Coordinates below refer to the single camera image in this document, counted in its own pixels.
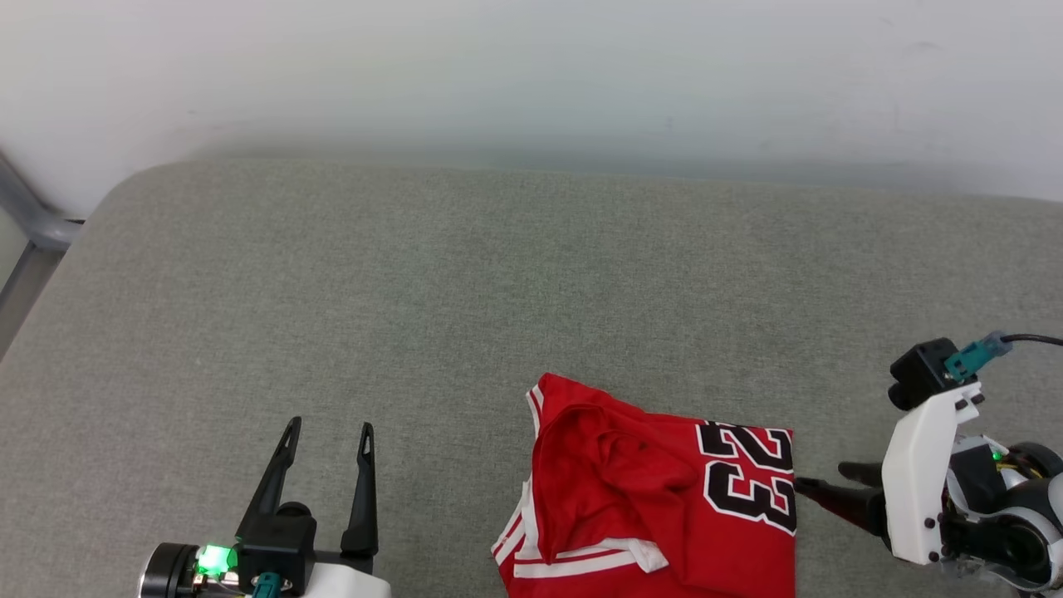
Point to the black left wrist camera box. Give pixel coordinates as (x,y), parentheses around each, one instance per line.
(278,544)

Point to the grey fabric sofa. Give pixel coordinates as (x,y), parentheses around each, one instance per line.
(415,291)

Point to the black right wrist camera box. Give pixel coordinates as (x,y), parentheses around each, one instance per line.
(918,374)

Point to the grey metal frame pipe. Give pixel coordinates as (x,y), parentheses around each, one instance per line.
(41,228)

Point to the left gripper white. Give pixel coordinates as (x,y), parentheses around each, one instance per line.
(349,581)

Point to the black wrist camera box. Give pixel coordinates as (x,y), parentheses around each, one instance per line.
(278,544)
(918,374)

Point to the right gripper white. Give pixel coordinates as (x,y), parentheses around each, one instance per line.
(913,482)

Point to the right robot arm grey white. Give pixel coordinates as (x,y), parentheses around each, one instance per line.
(1030,531)

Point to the red basketball jersey number 23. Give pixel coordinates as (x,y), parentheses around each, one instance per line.
(631,498)

